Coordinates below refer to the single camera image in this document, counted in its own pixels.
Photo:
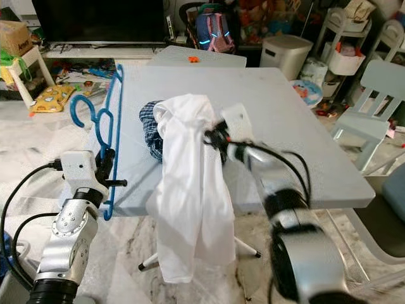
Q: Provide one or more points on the blue plastic clothes hanger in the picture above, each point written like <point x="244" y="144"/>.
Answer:
<point x="115" y="126"/>

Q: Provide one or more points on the white shirt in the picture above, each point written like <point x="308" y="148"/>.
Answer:
<point x="190" y="190"/>

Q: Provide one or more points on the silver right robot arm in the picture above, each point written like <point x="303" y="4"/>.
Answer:
<point x="304" y="253"/>

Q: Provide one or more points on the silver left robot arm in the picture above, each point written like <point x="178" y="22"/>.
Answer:
<point x="66" y="247"/>

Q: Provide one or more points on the blue plaid cloth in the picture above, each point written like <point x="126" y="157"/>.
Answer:
<point x="152" y="130"/>

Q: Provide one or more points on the large grey folding table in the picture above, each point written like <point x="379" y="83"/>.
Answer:
<point x="291" y="139"/>

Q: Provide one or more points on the small grey table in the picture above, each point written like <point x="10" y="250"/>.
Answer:
<point x="218" y="58"/>

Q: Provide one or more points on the small orange toy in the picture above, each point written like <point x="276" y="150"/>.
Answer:
<point x="193" y="59"/>

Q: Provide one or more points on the yellow toy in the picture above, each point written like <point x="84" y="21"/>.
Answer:
<point x="52" y="100"/>

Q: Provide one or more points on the blue and pink backpack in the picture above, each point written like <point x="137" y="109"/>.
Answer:
<point x="214" y="31"/>

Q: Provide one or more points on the grey round bin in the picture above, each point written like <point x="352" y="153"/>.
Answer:
<point x="286" y="56"/>

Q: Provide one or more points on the white television console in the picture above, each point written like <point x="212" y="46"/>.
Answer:
<point x="101" y="52"/>

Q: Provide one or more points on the small white side table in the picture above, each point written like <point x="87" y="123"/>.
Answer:
<point x="31" y="63"/>

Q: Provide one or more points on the white storage trolley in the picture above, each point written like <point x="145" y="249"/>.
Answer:
<point x="345" y="60"/>

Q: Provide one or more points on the black flat television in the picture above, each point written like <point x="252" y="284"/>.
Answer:
<point x="98" y="22"/>

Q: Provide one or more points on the pale grey child chair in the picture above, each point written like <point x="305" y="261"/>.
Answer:
<point x="367" y="120"/>

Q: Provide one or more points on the brown cardboard box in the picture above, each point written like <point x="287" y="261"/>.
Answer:
<point x="16" y="38"/>

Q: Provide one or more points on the dark seat folding chair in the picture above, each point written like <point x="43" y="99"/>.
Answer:
<point x="383" y="218"/>

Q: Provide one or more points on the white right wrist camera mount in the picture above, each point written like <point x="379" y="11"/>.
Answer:
<point x="237" y="121"/>

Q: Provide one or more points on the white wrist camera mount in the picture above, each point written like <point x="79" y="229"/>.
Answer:
<point x="237" y="121"/>
<point x="79" y="171"/>

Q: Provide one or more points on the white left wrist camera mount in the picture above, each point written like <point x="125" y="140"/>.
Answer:
<point x="79" y="171"/>

